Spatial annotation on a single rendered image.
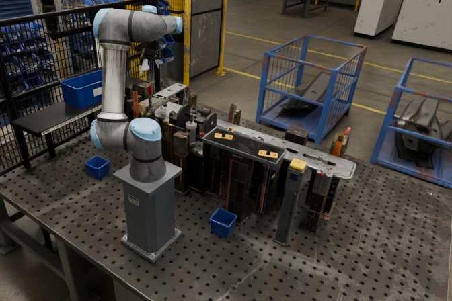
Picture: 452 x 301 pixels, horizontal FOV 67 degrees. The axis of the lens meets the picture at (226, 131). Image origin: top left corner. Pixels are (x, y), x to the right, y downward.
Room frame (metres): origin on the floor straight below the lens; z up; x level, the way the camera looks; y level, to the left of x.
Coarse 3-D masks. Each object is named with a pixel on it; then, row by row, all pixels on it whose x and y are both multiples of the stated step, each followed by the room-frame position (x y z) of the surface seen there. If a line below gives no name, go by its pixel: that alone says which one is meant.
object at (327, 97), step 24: (264, 72) 3.53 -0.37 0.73; (288, 72) 4.13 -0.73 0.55; (336, 72) 3.14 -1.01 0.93; (360, 72) 4.14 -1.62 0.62; (264, 96) 3.56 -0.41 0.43; (288, 96) 3.37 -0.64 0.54; (312, 96) 3.52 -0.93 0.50; (336, 96) 3.42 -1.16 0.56; (264, 120) 3.49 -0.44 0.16; (288, 120) 3.53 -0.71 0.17; (312, 120) 3.59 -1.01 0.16; (336, 120) 3.62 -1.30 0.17
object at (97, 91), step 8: (96, 72) 2.08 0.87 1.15; (72, 80) 1.93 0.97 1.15; (80, 80) 1.97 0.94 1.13; (88, 80) 2.02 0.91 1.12; (96, 80) 2.07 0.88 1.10; (64, 88) 1.84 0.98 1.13; (72, 88) 1.79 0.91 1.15; (80, 88) 1.79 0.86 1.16; (88, 88) 1.84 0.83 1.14; (96, 88) 1.89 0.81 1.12; (64, 96) 1.85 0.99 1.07; (72, 96) 1.80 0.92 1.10; (80, 96) 1.79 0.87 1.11; (88, 96) 1.83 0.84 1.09; (96, 96) 1.88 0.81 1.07; (72, 104) 1.81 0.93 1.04; (80, 104) 1.78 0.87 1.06; (88, 104) 1.83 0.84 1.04
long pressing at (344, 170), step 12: (132, 108) 1.91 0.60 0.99; (168, 108) 1.94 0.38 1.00; (240, 132) 1.71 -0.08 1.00; (252, 132) 1.72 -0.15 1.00; (288, 144) 1.61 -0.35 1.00; (288, 156) 1.50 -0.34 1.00; (300, 156) 1.51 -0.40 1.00; (312, 156) 1.52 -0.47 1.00; (324, 156) 1.52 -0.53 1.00; (312, 168) 1.41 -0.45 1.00; (336, 168) 1.42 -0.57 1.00; (348, 168) 1.43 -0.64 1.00; (348, 180) 1.34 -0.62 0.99
